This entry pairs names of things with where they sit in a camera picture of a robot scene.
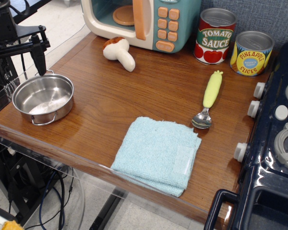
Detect black and blue floor cables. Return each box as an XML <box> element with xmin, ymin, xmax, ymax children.
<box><xmin>24</xmin><ymin>167</ymin><xmax>75</xmax><ymax>230</ymax></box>

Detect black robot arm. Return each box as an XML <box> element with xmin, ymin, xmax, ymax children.
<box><xmin>0</xmin><ymin>0</ymin><xmax>50</xmax><ymax>86</ymax></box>

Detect spoon with yellow handle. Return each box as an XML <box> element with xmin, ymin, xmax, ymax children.
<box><xmin>192</xmin><ymin>70</ymin><xmax>223</xmax><ymax>129</ymax></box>

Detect plush mushroom toy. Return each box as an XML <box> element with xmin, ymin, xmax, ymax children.
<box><xmin>103</xmin><ymin>36</ymin><xmax>135</xmax><ymax>72</ymax></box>

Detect light blue folded towel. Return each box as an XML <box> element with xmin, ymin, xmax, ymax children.
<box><xmin>111</xmin><ymin>117</ymin><xmax>202</xmax><ymax>197</ymax></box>

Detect tomato sauce can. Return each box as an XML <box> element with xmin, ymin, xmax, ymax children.
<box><xmin>194</xmin><ymin>8</ymin><xmax>237</xmax><ymax>64</ymax></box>

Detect pineapple slices can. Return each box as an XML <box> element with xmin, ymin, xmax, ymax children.
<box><xmin>230</xmin><ymin>31</ymin><xmax>274</xmax><ymax>77</ymax></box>

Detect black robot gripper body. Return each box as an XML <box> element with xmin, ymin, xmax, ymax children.
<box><xmin>0</xmin><ymin>11</ymin><xmax>50</xmax><ymax>58</ymax></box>

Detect black desk at left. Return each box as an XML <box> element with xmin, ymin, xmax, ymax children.
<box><xmin>10</xmin><ymin>0</ymin><xmax>51</xmax><ymax>24</ymax></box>

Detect teal toy microwave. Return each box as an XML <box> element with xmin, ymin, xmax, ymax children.
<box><xmin>81</xmin><ymin>0</ymin><xmax>202</xmax><ymax>53</ymax></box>

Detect dark blue toy stove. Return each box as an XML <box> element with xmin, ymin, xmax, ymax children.
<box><xmin>204</xmin><ymin>42</ymin><xmax>288</xmax><ymax>230</ymax></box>

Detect yellow object at floor corner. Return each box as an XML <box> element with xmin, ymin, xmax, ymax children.
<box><xmin>1</xmin><ymin>220</ymin><xmax>24</xmax><ymax>230</ymax></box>

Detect stainless steel bowl with handles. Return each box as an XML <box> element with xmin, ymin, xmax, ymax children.
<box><xmin>12</xmin><ymin>73</ymin><xmax>74</xmax><ymax>126</ymax></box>

